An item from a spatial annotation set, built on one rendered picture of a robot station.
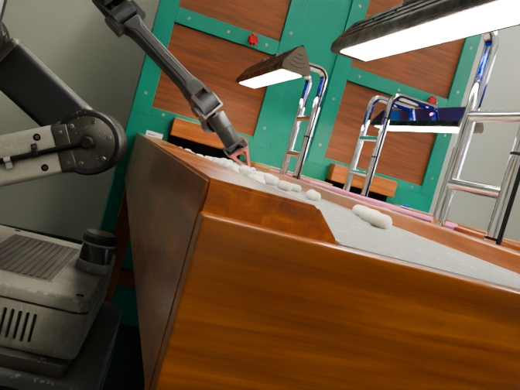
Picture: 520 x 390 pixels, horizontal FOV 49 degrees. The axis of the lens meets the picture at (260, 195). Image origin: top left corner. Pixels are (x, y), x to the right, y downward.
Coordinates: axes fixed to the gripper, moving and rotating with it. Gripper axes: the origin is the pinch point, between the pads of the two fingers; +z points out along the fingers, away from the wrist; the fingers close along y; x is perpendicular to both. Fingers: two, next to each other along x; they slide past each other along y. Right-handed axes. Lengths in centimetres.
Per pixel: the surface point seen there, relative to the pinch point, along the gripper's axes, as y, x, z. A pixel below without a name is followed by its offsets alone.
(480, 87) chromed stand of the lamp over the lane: -93, -26, -7
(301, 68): -32.9, -21.1, -20.4
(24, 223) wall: 131, 94, -15
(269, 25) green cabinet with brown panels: 46, -45, -34
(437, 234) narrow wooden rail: -103, -3, 5
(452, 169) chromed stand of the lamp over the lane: -93, -15, 2
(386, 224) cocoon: -104, 4, -2
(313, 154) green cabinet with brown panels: 45, -34, 20
